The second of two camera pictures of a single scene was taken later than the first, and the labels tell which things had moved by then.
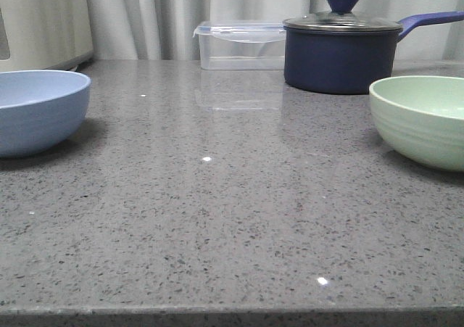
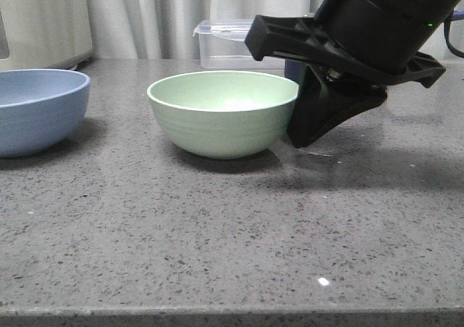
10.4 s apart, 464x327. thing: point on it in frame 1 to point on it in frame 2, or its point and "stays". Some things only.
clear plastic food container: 241,45 stays
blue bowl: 40,109 stays
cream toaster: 44,25 stays
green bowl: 420,118 to 222,114
